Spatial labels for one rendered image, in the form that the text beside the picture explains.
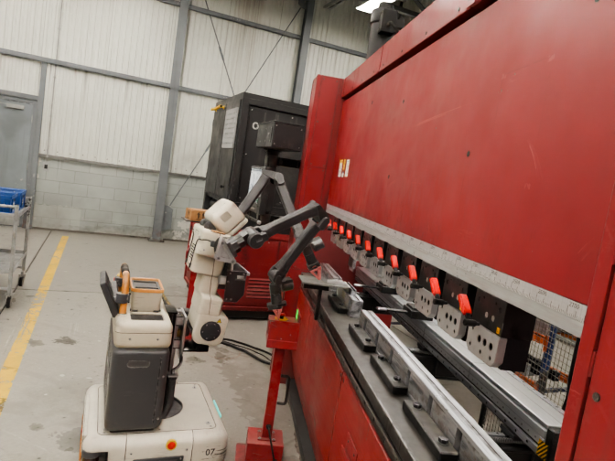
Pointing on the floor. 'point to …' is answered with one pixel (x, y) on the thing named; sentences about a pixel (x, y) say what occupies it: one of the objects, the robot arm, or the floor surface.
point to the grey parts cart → (10, 258)
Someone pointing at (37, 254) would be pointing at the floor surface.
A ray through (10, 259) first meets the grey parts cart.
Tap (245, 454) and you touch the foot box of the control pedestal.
